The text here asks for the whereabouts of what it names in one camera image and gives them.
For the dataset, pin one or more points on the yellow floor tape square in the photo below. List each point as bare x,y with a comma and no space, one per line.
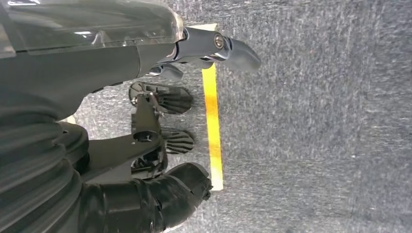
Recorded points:
212,128

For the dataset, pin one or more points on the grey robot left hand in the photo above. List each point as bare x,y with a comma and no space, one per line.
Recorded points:
80,64

